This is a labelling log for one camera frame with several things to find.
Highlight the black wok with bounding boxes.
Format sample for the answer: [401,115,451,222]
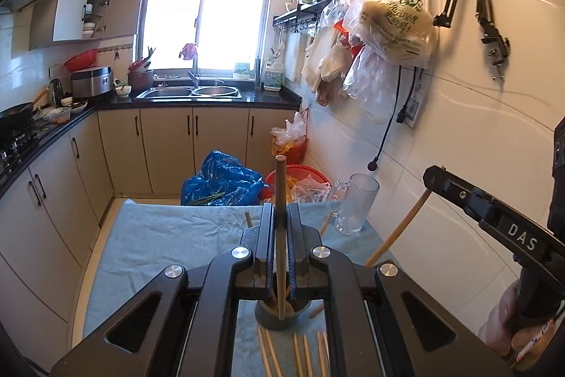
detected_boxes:
[0,88,49,127]

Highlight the green label detergent bottle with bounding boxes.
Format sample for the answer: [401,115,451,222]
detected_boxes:
[262,59,284,92]

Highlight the green vegetable stalks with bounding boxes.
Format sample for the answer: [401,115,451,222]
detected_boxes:
[185,192,227,206]

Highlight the red plastic basket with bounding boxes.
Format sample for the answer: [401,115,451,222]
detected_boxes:
[264,164,332,204]

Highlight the steel kettle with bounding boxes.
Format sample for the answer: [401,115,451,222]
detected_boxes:
[48,78,65,106]

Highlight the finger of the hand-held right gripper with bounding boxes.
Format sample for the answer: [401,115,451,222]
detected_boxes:
[422,165,481,224]

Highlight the red bin with plastic bags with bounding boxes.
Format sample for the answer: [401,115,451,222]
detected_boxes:
[270,110,310,166]

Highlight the red colander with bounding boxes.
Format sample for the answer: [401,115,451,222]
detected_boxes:
[64,48,99,73]

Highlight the kitchen window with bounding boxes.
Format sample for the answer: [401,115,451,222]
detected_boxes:
[137,0,297,83]

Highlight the beige base cabinets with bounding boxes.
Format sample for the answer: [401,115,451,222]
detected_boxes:
[0,105,303,364]

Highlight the bunch of wooden chopsticks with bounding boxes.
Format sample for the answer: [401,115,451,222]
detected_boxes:
[257,304,332,377]

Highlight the brown clay pot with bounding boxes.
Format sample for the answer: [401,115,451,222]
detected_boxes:
[127,70,155,92]

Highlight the person's right hand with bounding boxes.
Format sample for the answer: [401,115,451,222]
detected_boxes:
[478,280,559,374]

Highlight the black wall shelf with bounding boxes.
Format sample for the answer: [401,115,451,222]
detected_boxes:
[272,0,339,37]

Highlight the black power cable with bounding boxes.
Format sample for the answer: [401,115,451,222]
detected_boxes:
[367,65,428,173]

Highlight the clear bag with green print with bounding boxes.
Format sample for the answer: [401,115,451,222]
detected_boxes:
[342,0,440,69]

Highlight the grey chopstick holder cup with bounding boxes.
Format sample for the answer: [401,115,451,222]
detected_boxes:
[256,299,310,332]

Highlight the hanging plastic bags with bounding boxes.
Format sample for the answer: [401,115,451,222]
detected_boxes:
[301,0,400,122]

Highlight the steel double sink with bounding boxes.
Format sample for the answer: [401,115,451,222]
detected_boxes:
[136,84,243,101]

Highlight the blue plastic bag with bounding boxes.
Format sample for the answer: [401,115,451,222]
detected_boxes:
[181,150,266,207]

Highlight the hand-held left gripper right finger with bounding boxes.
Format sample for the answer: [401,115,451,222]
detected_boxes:
[287,202,515,377]

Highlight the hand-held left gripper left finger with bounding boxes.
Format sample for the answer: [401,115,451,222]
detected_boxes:
[48,202,276,377]

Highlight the clear glass mug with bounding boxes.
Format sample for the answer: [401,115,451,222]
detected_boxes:
[327,173,381,235]

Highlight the gas stove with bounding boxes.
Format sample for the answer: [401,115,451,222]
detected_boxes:
[0,124,50,180]

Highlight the silver rice cooker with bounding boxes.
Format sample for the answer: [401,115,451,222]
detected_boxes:
[71,66,115,100]

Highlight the light blue towel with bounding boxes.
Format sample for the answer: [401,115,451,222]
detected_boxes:
[83,198,398,377]

